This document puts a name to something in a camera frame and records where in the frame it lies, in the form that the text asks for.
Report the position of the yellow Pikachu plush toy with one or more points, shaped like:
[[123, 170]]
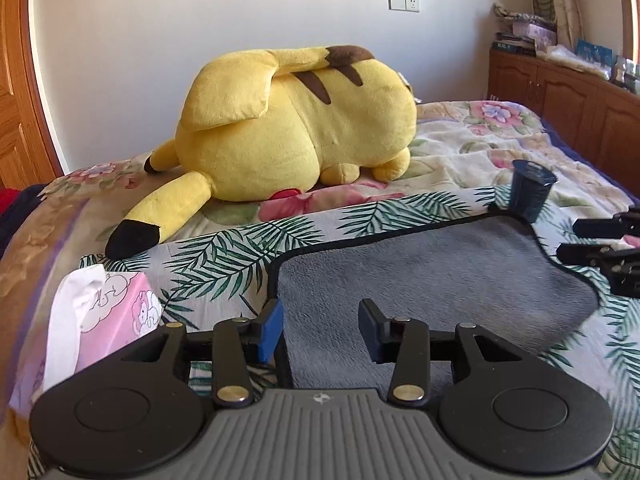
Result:
[[257, 124]]

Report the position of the floral bed quilt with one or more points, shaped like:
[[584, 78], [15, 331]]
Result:
[[500, 140]]

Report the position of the pink storage box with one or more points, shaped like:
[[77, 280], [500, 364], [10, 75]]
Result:
[[541, 36]]

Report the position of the palm leaf pattern cloth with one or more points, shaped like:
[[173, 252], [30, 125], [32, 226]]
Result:
[[572, 412]]

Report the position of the stack of dark books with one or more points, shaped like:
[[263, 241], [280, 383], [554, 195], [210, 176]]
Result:
[[506, 42]]

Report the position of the grey microfiber towel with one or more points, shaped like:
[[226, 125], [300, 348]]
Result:
[[490, 271]]

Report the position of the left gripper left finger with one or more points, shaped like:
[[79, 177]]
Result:
[[232, 348]]

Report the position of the pink tissue box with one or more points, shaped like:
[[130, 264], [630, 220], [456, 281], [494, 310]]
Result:
[[95, 313]]

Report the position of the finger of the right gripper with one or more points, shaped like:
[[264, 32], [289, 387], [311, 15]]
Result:
[[593, 255], [618, 226]]

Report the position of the dark blue plastic cup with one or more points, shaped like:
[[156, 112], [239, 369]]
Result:
[[530, 188]]

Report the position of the beige patterned curtain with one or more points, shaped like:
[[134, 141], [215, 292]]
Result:
[[568, 22]]

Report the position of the white wall socket plate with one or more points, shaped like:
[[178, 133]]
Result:
[[404, 5]]

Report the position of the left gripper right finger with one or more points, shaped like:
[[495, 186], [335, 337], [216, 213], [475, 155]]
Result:
[[412, 347]]

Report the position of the blue gift box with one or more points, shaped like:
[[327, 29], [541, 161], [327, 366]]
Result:
[[595, 54]]

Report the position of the crumpled plastic bag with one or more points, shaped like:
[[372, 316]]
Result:
[[560, 55]]

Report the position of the red blanket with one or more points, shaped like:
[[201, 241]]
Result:
[[7, 197]]

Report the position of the wooden sideboard cabinet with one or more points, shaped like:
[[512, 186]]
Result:
[[596, 119]]

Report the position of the dark blue blanket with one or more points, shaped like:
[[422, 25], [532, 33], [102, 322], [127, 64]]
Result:
[[13, 218]]

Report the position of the wooden slatted wardrobe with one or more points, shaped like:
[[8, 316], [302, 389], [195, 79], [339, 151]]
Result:
[[27, 152]]

